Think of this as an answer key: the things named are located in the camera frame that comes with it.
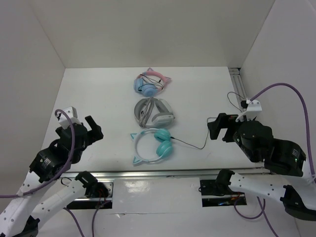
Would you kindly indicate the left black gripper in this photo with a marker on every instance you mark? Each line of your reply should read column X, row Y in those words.
column 96, row 134

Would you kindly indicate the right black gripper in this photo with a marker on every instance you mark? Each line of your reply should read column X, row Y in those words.
column 220, row 121

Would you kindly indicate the teal cat-ear headphones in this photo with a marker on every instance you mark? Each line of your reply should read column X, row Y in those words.
column 164, row 150

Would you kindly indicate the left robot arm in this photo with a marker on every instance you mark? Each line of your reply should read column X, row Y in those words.
column 27, row 212

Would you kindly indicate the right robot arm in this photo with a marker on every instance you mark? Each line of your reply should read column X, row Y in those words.
column 281, row 157

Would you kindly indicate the white grey headphones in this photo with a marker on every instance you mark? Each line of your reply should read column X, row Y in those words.
column 153, row 113

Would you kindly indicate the blue pink cat-ear headphones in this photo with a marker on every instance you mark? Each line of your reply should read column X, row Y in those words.
column 150, row 83

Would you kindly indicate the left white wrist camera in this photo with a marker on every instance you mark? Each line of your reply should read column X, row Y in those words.
column 71, row 113

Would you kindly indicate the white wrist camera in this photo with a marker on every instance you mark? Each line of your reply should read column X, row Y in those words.
column 71, row 113
column 250, row 110

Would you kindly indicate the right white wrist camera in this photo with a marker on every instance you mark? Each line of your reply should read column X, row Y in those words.
column 250, row 110

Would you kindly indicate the aluminium front rail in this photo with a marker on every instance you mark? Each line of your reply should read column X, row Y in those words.
column 167, row 173

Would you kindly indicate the aluminium side rail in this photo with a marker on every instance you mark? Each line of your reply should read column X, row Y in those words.
column 238, row 85

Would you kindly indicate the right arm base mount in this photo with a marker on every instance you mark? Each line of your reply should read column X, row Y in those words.
column 213, row 196

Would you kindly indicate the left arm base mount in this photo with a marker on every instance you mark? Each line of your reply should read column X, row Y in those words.
column 102, row 195

